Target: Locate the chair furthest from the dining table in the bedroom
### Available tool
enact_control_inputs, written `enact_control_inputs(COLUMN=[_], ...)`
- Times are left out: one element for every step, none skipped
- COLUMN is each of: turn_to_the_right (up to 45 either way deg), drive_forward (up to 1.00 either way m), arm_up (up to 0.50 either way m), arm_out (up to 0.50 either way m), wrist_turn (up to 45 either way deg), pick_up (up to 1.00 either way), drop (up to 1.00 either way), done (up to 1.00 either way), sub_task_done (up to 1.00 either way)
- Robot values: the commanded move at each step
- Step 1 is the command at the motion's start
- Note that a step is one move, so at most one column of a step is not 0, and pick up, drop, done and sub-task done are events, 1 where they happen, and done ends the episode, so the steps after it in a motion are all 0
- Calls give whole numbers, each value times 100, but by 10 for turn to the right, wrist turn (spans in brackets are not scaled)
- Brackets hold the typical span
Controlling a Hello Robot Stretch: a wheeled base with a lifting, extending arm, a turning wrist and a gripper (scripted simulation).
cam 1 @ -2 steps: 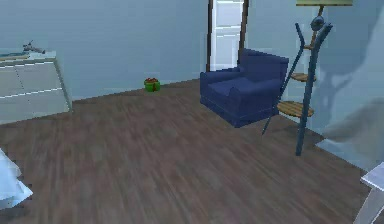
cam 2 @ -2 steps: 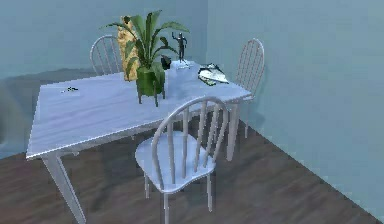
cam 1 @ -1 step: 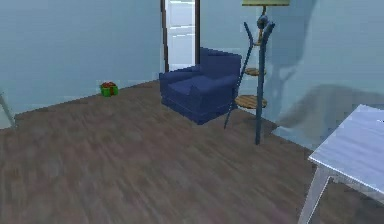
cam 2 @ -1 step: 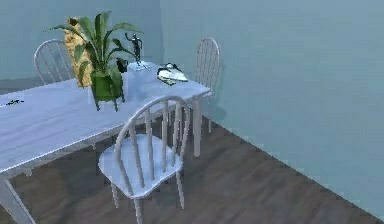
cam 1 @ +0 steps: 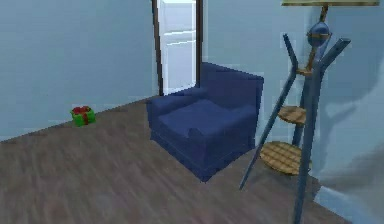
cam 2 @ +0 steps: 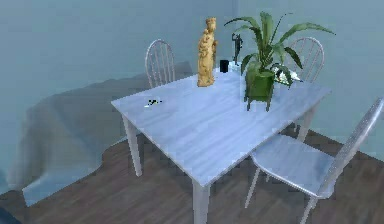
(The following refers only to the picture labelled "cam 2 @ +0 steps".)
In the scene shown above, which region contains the white dining table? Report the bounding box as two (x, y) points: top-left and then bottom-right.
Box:
(110, 67), (332, 224)

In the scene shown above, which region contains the white slat-back chair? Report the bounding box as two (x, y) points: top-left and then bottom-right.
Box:
(144, 38), (176, 89)
(244, 97), (384, 224)
(285, 36), (325, 134)

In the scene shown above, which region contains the small black and yellow object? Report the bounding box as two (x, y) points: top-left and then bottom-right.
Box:
(144, 98), (163, 108)

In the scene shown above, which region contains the tan wooden figure statue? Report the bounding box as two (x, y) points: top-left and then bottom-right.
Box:
(196, 17), (219, 88)

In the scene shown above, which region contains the green potted house plant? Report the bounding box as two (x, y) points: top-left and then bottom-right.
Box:
(223, 11), (336, 112)

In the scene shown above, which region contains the white plate with dark bits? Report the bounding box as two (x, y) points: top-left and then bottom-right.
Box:
(274, 70), (304, 84)

